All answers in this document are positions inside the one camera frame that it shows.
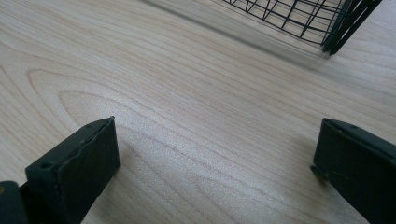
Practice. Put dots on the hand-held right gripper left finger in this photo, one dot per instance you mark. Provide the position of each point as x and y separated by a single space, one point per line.
77 174

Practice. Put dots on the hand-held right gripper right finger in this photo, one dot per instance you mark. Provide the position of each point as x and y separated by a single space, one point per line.
358 168

